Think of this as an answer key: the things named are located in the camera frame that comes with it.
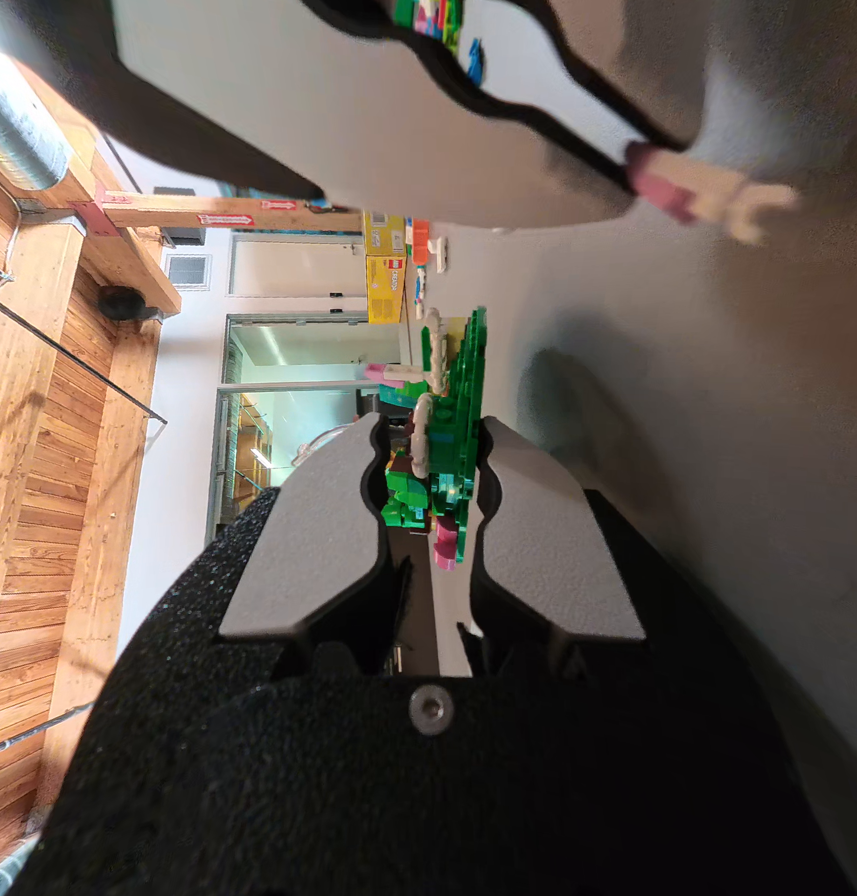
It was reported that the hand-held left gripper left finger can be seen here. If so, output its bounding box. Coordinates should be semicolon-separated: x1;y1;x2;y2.
218;413;390;641

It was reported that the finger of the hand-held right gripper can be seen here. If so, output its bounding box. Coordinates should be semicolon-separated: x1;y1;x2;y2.
525;0;714;154
110;0;644;231

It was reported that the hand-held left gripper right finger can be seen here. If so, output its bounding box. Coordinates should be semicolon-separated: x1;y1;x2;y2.
469;416;648;678

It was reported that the pink white lego piece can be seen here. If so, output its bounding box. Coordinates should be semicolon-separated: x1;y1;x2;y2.
624;140;801;246

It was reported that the green lego flower model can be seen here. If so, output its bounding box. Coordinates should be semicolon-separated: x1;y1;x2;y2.
292;306;490;573

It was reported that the pile of colourful lego bricks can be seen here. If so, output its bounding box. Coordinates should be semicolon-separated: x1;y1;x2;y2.
393;0;487;323

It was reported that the yellow lego box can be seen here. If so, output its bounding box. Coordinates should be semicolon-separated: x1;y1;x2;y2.
363;210;410;325

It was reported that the black round object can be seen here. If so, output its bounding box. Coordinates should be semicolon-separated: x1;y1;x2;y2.
96;286;161;323

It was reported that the silver ventilation duct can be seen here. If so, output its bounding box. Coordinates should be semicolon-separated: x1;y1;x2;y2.
0;42;72;193

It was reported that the wooden post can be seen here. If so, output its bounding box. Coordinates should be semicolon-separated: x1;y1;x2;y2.
71;189;366;235

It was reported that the wall air vent grille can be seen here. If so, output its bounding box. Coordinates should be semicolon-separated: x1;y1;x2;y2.
164;253;212;289

